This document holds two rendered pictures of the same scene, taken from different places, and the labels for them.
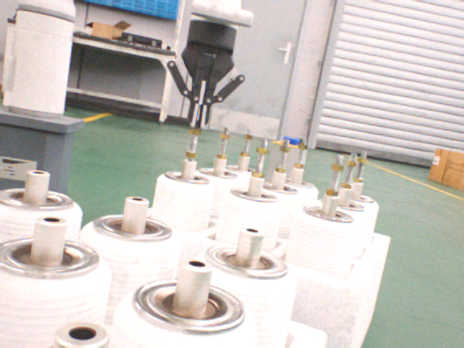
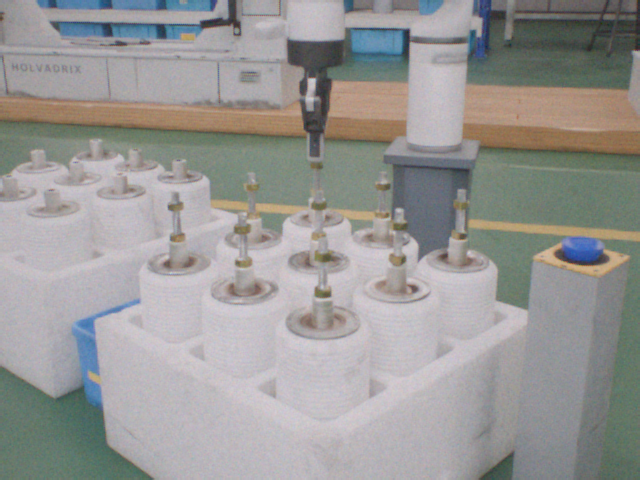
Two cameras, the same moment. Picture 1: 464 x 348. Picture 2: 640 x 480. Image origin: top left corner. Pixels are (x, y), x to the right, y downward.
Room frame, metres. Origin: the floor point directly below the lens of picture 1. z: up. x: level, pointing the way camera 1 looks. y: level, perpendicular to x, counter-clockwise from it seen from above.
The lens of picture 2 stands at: (1.19, -0.89, 0.59)
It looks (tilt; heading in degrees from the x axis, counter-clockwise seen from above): 19 degrees down; 112
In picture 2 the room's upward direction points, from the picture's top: straight up
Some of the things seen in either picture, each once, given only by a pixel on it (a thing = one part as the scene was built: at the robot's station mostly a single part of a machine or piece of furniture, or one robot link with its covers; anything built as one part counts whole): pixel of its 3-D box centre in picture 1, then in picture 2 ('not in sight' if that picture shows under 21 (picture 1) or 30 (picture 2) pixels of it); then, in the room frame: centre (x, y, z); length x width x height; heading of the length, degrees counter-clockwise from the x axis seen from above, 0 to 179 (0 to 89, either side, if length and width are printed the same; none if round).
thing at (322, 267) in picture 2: (360, 171); (323, 275); (0.92, -0.23, 0.30); 0.01 x 0.01 x 0.08; 50
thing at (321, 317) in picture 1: (260, 274); (318, 381); (0.86, -0.08, 0.09); 0.39 x 0.39 x 0.18; 68
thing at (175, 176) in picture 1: (186, 178); (316, 219); (0.79, 0.08, 0.25); 0.08 x 0.08 x 0.01
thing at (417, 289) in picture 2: (295, 183); (396, 289); (0.97, -0.12, 0.25); 0.08 x 0.08 x 0.01
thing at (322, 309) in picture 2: (355, 190); (322, 310); (0.92, -0.23, 0.26); 0.02 x 0.02 x 0.03
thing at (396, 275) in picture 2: (297, 176); (396, 278); (0.97, -0.12, 0.26); 0.02 x 0.02 x 0.03
